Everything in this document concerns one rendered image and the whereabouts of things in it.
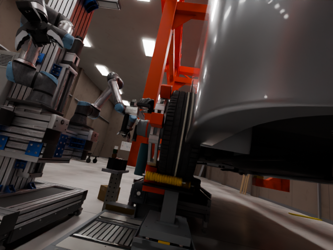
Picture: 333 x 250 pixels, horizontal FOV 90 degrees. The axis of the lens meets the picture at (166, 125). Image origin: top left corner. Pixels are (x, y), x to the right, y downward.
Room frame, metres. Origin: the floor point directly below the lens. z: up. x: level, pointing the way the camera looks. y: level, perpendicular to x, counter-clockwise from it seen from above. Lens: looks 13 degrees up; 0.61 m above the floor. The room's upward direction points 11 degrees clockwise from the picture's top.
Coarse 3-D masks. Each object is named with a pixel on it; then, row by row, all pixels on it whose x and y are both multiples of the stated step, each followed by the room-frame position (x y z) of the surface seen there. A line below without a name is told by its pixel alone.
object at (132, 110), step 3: (126, 108) 1.11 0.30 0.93; (129, 108) 1.11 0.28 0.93; (132, 108) 1.11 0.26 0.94; (135, 108) 1.11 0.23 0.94; (138, 108) 1.11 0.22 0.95; (126, 111) 1.11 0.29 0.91; (129, 111) 1.11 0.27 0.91; (132, 111) 1.11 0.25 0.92; (135, 111) 1.11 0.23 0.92; (138, 111) 1.13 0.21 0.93; (129, 114) 1.15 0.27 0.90; (132, 114) 1.13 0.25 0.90; (135, 114) 1.12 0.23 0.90; (138, 114) 1.15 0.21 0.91
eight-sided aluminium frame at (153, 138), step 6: (168, 102) 1.24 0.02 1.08; (156, 108) 1.02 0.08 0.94; (162, 108) 1.02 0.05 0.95; (150, 132) 1.02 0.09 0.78; (150, 138) 1.02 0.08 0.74; (156, 138) 1.02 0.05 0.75; (150, 144) 1.05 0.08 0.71; (156, 144) 1.04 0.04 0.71; (150, 150) 1.09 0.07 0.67; (156, 150) 1.08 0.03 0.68; (150, 156) 1.12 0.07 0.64; (156, 156) 1.11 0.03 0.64; (150, 162) 1.16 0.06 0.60; (156, 162) 1.16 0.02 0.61
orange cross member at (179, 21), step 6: (180, 6) 1.80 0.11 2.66; (186, 6) 1.79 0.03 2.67; (192, 6) 1.78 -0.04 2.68; (198, 6) 1.78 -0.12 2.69; (204, 6) 1.77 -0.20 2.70; (180, 12) 1.83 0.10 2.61; (186, 12) 1.82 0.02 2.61; (192, 12) 1.80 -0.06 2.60; (198, 12) 1.78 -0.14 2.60; (204, 12) 1.77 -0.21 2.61; (174, 18) 1.85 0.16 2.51; (180, 18) 1.85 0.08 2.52; (186, 18) 1.84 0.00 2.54; (192, 18) 1.89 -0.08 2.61; (198, 18) 1.87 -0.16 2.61; (204, 18) 1.85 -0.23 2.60; (174, 24) 1.85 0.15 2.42; (180, 24) 1.85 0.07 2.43
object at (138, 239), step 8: (136, 232) 1.16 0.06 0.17; (136, 240) 1.09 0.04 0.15; (144, 240) 1.08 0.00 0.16; (152, 240) 1.15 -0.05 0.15; (160, 240) 1.08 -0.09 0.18; (136, 248) 1.09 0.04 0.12; (144, 248) 1.08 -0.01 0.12; (152, 248) 1.08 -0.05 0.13; (160, 248) 1.08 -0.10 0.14; (168, 248) 1.07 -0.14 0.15; (176, 248) 1.07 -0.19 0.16; (184, 248) 1.07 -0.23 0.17; (192, 248) 1.12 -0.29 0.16
